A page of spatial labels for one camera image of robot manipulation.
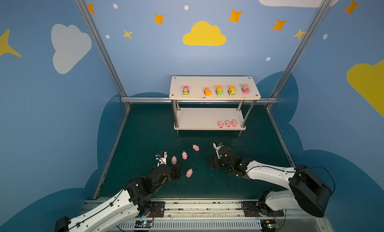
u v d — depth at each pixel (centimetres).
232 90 77
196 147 96
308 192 43
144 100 122
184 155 93
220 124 99
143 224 70
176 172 70
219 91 78
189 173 85
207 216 74
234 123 101
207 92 78
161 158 68
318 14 75
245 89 79
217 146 79
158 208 75
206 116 108
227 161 67
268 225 71
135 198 52
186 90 78
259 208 66
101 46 85
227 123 101
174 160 90
